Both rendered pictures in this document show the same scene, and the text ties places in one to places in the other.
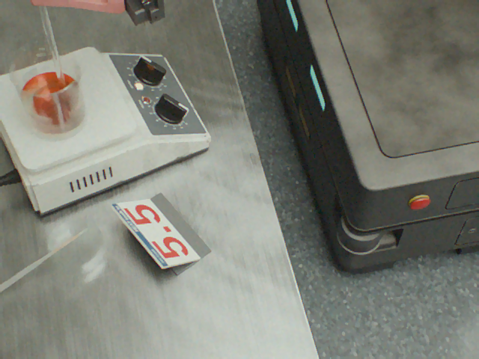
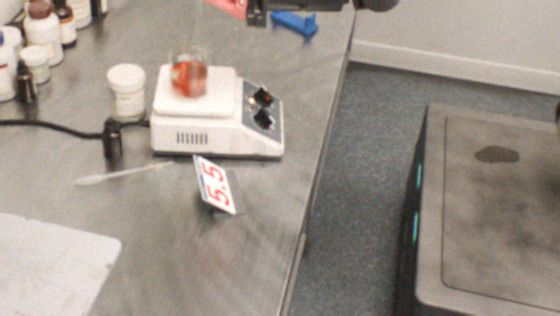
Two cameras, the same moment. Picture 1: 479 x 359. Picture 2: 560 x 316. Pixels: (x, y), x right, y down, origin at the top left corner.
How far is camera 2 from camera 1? 0.36 m
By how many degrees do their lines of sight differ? 28
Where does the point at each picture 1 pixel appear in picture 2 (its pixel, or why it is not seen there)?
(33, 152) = (163, 102)
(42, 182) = (160, 123)
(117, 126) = (220, 106)
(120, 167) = (213, 139)
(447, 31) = (528, 223)
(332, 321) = not seen: outside the picture
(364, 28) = (465, 199)
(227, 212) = (271, 197)
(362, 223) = not seen: outside the picture
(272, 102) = (392, 251)
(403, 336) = not seen: outside the picture
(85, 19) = (248, 74)
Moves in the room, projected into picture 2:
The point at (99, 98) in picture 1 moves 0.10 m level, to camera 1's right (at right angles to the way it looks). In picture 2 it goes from (220, 91) to (279, 112)
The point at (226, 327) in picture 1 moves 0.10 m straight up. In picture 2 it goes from (227, 258) to (230, 204)
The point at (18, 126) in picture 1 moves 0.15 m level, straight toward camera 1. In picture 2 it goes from (164, 88) to (142, 152)
